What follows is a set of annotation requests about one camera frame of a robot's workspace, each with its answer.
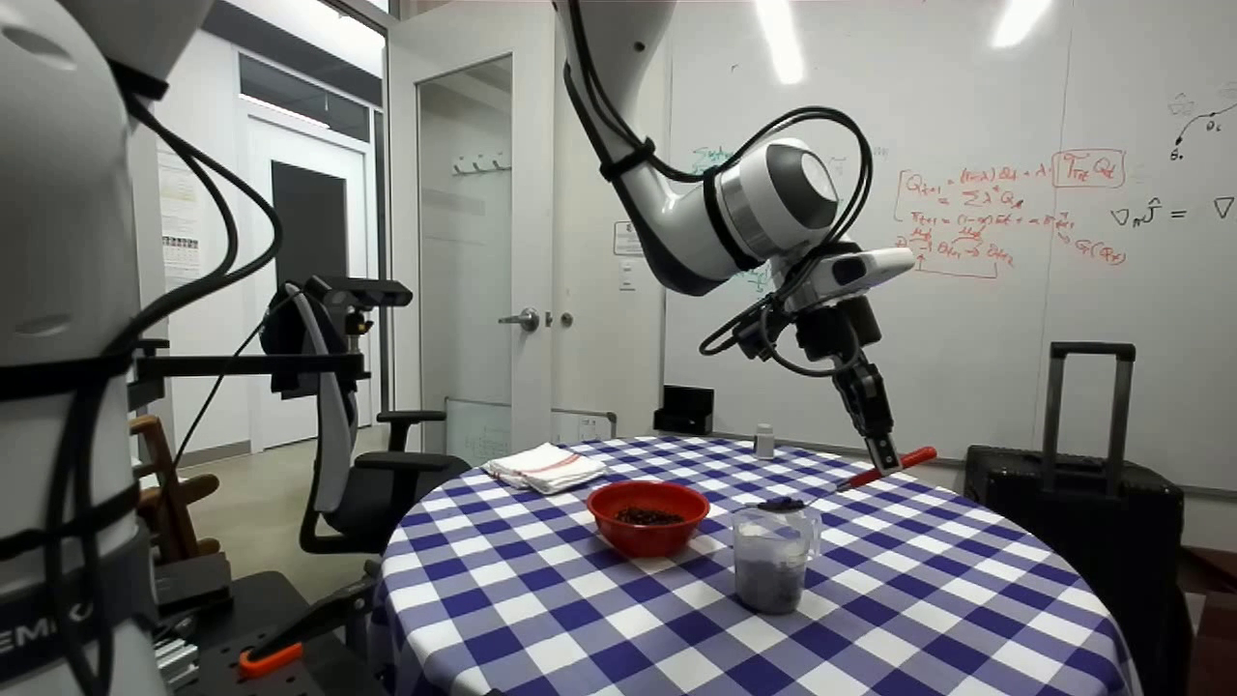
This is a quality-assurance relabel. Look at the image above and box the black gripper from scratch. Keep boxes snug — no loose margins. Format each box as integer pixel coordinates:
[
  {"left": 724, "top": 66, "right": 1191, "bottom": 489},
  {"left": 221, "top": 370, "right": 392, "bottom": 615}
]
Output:
[{"left": 738, "top": 244, "right": 916, "bottom": 472}]

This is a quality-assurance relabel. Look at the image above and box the red handled metal spoon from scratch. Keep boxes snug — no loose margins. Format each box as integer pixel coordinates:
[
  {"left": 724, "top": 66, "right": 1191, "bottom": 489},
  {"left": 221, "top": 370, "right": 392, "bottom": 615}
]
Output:
[{"left": 840, "top": 445, "right": 940, "bottom": 492}]

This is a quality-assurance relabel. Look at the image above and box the red plastic bowl with beans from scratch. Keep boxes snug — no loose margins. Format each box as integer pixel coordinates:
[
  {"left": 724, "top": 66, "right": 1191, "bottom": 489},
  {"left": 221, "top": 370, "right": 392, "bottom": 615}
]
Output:
[{"left": 586, "top": 481, "right": 711, "bottom": 556}]

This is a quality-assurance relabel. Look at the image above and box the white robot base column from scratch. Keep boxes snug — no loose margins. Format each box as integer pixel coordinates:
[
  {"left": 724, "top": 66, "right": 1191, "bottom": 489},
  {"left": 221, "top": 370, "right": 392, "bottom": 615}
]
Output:
[{"left": 0, "top": 0, "right": 199, "bottom": 696}]

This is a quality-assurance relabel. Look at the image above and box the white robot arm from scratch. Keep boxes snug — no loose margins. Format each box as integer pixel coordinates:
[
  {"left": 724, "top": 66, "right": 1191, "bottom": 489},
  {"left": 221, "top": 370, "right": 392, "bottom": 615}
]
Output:
[{"left": 44, "top": 0, "right": 912, "bottom": 361}]

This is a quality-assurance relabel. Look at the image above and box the clear plastic jug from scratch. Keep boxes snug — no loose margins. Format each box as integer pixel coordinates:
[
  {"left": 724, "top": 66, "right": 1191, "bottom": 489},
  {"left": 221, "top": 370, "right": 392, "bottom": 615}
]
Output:
[{"left": 730, "top": 494, "right": 820, "bottom": 615}]

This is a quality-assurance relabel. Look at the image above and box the small white bottle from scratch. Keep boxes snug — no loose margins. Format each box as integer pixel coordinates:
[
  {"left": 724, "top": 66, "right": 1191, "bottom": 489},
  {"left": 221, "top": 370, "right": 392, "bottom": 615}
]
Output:
[{"left": 752, "top": 421, "right": 778, "bottom": 463}]

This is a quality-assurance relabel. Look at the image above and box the small black box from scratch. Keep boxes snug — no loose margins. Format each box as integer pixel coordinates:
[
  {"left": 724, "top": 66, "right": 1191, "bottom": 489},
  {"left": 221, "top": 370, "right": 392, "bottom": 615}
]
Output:
[{"left": 654, "top": 388, "right": 713, "bottom": 437}]

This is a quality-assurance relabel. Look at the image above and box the black rolling suitcase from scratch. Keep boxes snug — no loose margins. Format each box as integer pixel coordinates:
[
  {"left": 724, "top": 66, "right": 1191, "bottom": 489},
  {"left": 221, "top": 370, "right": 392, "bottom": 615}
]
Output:
[{"left": 961, "top": 340, "right": 1191, "bottom": 696}]

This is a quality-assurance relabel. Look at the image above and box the folded white striped towel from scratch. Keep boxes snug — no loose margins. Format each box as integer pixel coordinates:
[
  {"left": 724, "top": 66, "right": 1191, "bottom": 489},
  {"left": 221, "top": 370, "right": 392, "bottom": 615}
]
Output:
[{"left": 485, "top": 445, "right": 605, "bottom": 494}]

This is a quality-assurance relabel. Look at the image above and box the black office chair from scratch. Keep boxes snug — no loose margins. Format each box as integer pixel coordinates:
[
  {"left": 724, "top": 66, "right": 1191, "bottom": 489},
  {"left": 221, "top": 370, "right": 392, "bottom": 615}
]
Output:
[{"left": 293, "top": 277, "right": 463, "bottom": 554}]

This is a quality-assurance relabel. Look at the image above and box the wooden stool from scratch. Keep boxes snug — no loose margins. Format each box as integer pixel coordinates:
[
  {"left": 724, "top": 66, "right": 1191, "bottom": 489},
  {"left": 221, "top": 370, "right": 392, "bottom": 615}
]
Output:
[{"left": 130, "top": 414, "right": 221, "bottom": 559}]

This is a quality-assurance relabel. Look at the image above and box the black camera tripod mount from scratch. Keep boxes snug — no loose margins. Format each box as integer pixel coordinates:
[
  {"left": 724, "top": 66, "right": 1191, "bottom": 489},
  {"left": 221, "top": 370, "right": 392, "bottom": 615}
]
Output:
[{"left": 126, "top": 275, "right": 412, "bottom": 409}]

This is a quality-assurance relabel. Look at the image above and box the orange handled tool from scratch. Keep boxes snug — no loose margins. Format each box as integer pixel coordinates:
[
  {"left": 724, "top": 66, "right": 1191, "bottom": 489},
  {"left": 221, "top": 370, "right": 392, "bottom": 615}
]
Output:
[{"left": 235, "top": 642, "right": 303, "bottom": 679}]

